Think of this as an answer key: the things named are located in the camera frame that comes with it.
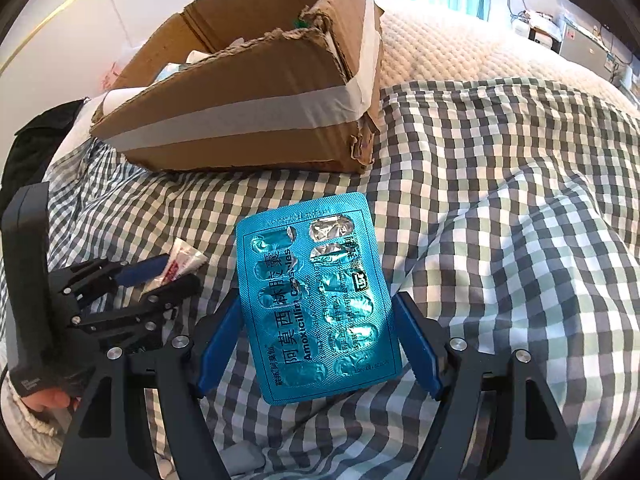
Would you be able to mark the white textured bedspread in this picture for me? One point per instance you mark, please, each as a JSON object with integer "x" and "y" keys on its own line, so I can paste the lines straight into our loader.
{"x": 450, "y": 45}

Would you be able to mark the white red plastic bag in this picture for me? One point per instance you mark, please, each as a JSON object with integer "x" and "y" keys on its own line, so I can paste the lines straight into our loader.
{"x": 112, "y": 72}

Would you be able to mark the checked blanket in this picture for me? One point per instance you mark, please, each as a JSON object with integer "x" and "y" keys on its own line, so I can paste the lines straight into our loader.
{"x": 500, "y": 260}

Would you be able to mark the grey cloth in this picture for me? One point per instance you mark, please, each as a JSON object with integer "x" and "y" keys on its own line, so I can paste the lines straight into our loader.
{"x": 245, "y": 456}

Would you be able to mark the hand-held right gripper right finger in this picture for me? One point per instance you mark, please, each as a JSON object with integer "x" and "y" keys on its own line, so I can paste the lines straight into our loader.
{"x": 420, "y": 350}

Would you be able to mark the blue blister pack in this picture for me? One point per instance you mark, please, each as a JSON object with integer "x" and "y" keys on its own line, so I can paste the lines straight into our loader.
{"x": 320, "y": 300}

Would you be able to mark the small white red sachet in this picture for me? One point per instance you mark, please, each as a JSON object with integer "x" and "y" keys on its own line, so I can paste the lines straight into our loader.
{"x": 180, "y": 260}

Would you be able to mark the black garment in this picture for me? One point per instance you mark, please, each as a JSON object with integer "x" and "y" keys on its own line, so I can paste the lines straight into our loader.
{"x": 40, "y": 150}

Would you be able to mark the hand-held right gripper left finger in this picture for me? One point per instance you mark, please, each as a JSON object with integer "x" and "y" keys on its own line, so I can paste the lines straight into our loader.
{"x": 215, "y": 355}

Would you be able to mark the person's left hand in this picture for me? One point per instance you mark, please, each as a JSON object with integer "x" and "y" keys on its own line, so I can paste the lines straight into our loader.
{"x": 47, "y": 401}

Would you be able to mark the brown cardboard box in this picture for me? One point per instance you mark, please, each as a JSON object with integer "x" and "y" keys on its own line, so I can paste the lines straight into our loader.
{"x": 225, "y": 125}

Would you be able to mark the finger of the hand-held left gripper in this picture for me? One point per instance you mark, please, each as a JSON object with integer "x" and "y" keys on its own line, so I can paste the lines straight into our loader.
{"x": 140, "y": 270}
{"x": 150, "y": 310}

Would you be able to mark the person's left forearm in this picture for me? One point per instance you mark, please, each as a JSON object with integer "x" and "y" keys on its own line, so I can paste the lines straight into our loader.
{"x": 25, "y": 435}

